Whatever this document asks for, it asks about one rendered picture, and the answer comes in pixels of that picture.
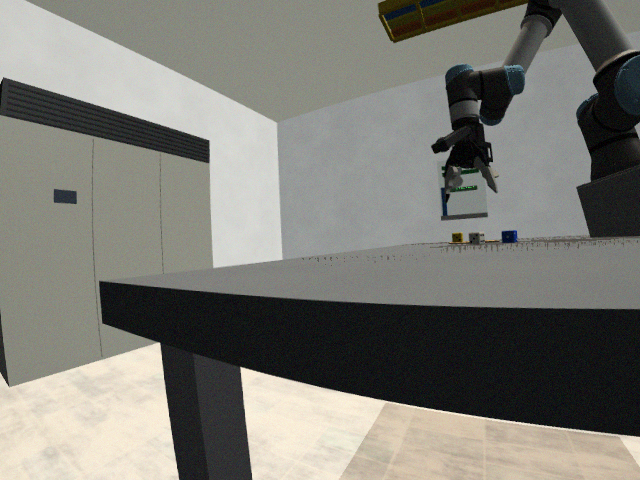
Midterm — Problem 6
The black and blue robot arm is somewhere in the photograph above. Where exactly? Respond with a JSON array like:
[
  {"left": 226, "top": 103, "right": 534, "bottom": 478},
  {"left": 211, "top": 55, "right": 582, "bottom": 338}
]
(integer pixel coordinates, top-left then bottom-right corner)
[{"left": 445, "top": 0, "right": 640, "bottom": 181}]

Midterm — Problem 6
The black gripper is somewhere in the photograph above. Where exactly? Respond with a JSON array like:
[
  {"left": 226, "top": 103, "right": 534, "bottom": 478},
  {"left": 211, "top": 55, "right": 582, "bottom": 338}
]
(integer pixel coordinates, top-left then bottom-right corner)
[{"left": 444, "top": 117, "right": 499, "bottom": 203}]

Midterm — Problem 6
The blue die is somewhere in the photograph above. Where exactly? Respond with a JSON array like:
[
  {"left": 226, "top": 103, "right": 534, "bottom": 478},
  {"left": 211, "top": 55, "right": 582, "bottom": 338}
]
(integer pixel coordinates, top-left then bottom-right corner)
[{"left": 502, "top": 230, "right": 517, "bottom": 243}]

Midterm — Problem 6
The white die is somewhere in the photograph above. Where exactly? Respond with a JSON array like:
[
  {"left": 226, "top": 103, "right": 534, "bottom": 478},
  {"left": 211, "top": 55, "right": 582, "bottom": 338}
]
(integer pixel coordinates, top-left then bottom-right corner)
[{"left": 469, "top": 232, "right": 485, "bottom": 245}]

